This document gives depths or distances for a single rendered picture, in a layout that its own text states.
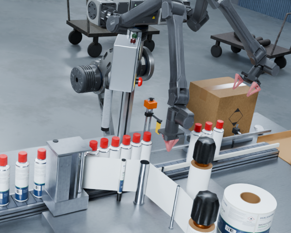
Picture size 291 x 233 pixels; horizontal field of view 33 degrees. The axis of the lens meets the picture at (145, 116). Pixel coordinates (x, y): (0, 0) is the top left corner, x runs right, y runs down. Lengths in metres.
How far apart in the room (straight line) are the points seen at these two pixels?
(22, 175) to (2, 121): 2.75
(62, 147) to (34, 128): 2.72
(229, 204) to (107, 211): 0.47
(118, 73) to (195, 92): 0.83
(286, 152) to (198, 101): 0.56
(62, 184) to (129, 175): 0.29
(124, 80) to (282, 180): 1.00
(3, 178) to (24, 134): 2.54
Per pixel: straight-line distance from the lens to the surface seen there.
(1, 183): 1.91
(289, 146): 2.91
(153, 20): 2.73
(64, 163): 1.80
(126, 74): 1.97
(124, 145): 2.08
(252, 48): 2.50
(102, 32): 6.52
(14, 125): 4.59
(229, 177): 2.44
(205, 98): 2.65
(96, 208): 1.97
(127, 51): 1.94
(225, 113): 2.65
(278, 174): 2.59
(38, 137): 4.38
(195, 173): 1.98
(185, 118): 2.01
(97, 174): 1.98
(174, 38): 2.09
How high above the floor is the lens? 2.01
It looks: 24 degrees down
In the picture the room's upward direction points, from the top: 8 degrees clockwise
